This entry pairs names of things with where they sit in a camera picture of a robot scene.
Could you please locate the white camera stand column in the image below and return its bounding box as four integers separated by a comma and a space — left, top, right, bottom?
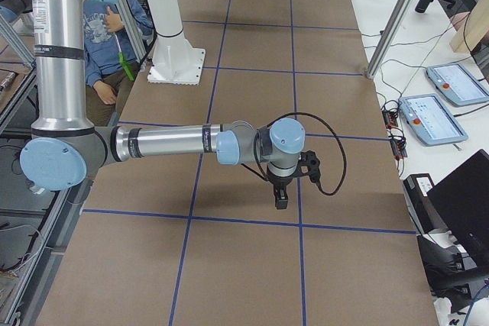
147, 0, 206, 86

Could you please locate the green and pink stick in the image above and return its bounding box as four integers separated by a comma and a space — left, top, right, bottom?
114, 34, 134, 82

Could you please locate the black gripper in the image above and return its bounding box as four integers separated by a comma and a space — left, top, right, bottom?
267, 171, 294, 210

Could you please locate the orange electronics board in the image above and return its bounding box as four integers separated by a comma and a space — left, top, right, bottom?
382, 110, 399, 129

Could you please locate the wooden board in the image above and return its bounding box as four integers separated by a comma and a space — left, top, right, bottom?
450, 0, 488, 53

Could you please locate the aluminium frame post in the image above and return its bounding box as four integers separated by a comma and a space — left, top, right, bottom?
365, 0, 412, 79

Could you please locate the far teach pendant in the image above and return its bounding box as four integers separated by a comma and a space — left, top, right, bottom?
426, 63, 488, 107

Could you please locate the black box with label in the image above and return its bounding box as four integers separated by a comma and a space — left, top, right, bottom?
403, 173, 446, 234

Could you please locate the teach pendant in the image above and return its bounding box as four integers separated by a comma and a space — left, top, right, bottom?
426, 63, 488, 107
399, 94, 468, 146

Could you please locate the near teach pendant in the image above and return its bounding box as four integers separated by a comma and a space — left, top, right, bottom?
399, 94, 468, 146

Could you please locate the person in blue sweater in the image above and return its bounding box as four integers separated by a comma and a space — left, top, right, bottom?
83, 0, 139, 126

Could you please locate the brown paper table cover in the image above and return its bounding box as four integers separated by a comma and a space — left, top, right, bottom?
37, 0, 437, 325

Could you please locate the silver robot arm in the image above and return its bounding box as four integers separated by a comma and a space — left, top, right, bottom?
20, 0, 305, 209

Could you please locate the black laptop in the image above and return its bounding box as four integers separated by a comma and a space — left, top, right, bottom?
428, 149, 488, 266

